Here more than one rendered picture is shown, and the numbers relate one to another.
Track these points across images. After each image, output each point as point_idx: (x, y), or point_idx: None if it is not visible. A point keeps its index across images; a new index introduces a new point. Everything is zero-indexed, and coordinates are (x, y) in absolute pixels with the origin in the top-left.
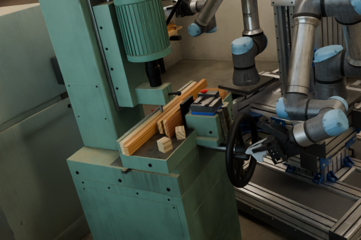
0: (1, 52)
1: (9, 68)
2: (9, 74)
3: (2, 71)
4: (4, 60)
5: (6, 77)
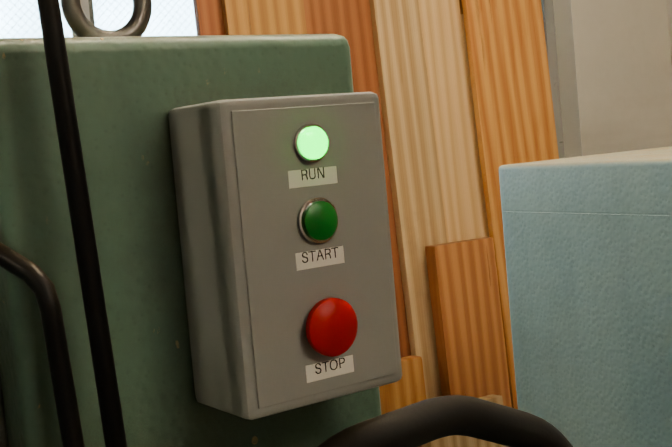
0: (658, 330)
1: (671, 418)
2: (667, 444)
3: (644, 409)
4: (660, 371)
5: (650, 442)
